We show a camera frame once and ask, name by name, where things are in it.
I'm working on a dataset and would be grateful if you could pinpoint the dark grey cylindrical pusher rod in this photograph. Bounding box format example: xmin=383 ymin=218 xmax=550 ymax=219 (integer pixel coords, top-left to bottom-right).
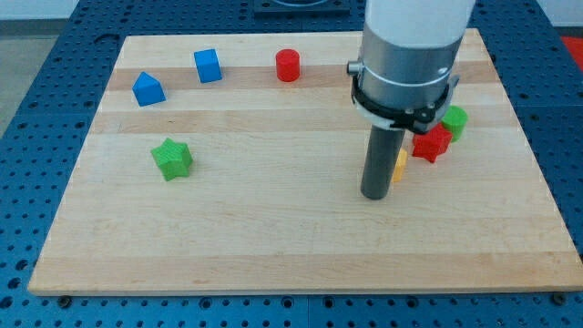
xmin=361 ymin=126 xmax=404 ymax=200

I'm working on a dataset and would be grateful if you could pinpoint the yellow heart block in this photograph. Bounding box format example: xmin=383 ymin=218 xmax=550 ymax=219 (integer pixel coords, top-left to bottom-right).
xmin=391 ymin=149 xmax=408 ymax=182

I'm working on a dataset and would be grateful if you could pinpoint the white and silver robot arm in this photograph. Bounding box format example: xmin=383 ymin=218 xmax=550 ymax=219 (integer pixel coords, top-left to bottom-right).
xmin=346 ymin=0 xmax=476 ymax=200

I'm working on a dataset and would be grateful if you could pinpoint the red star block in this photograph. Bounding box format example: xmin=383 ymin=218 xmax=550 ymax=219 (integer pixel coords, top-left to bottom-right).
xmin=413 ymin=123 xmax=454 ymax=163

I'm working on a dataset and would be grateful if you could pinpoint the green cylinder block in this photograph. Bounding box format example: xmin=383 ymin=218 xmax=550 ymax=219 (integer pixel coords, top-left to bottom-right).
xmin=441 ymin=106 xmax=468 ymax=142

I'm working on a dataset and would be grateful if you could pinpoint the red cylinder block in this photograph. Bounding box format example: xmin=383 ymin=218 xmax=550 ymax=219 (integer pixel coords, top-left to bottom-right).
xmin=275 ymin=48 xmax=301 ymax=82

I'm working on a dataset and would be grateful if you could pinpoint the light wooden board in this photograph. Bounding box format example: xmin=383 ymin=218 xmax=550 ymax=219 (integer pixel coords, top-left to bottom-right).
xmin=28 ymin=29 xmax=582 ymax=296

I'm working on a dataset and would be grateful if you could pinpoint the blue cube block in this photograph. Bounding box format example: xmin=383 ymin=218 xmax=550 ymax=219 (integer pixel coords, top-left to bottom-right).
xmin=193 ymin=48 xmax=222 ymax=83

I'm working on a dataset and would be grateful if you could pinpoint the green star block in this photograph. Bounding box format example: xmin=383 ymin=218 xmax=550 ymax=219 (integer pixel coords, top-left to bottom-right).
xmin=150 ymin=138 xmax=193 ymax=181

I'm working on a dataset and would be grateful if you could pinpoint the blue pentagon house block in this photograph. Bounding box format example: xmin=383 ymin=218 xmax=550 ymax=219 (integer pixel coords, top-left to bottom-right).
xmin=132 ymin=71 xmax=166 ymax=107

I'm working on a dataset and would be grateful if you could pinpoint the black cable clamp ring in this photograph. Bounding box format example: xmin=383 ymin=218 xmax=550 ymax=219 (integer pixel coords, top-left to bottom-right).
xmin=350 ymin=75 xmax=460 ymax=136

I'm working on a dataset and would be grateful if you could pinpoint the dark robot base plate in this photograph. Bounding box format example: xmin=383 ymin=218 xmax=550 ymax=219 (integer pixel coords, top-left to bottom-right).
xmin=252 ymin=0 xmax=351 ymax=18

